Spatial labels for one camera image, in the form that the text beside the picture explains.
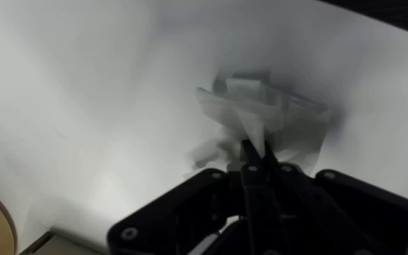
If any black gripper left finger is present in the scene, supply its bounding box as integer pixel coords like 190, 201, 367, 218
241, 140, 289, 255

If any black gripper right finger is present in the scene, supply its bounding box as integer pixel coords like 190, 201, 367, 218
263, 144, 379, 255

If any white paper napkin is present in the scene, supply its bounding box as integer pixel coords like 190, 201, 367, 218
188, 73, 331, 171

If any open cardboard box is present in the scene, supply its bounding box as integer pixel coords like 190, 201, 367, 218
18, 229, 109, 255

